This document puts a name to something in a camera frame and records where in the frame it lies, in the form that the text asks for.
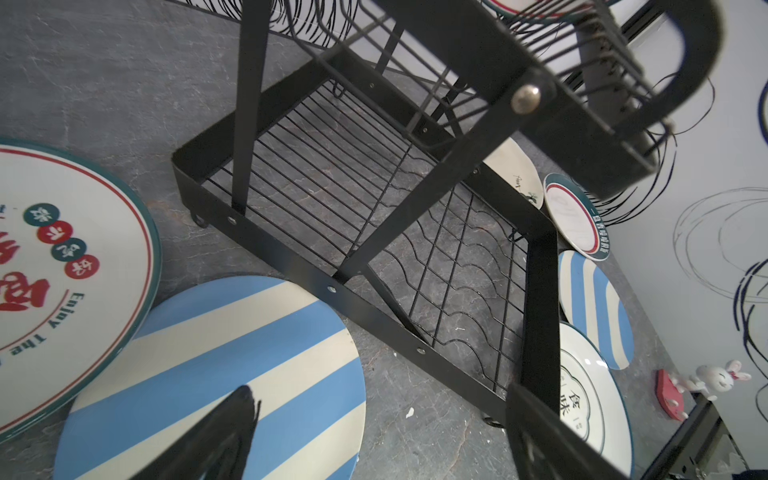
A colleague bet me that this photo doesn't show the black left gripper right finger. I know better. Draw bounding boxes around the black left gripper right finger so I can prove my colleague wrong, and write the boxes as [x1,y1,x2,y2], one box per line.
[505,383,625,480]

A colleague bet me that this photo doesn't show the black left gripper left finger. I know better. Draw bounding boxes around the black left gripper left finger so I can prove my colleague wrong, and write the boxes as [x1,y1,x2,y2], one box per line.
[133,385,260,479]

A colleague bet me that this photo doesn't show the blue striped plate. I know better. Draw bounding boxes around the blue striped plate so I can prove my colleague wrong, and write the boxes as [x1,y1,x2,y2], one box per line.
[54,276,366,479]
[558,250,635,370]

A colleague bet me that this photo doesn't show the orange sunburst plate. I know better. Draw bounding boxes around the orange sunburst plate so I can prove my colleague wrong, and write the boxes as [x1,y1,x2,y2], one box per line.
[481,0,593,23]

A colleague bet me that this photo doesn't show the white green emblem plate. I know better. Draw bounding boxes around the white green emblem plate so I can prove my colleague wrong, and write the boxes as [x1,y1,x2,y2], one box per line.
[559,323,634,477]

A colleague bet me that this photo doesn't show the white rabbit figurine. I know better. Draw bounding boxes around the white rabbit figurine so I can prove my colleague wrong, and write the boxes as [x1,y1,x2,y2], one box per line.
[682,360,751,402]

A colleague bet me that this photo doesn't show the green red rimmed plate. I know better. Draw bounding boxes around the green red rimmed plate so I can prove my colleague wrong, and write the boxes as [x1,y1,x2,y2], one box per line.
[543,173,610,262]

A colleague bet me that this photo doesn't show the cream floral plate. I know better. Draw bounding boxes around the cream floral plate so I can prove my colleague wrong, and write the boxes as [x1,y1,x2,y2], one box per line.
[484,139,544,209]

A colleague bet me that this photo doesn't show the black wire dish rack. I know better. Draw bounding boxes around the black wire dish rack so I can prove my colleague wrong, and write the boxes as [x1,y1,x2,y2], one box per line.
[172,1,722,426]

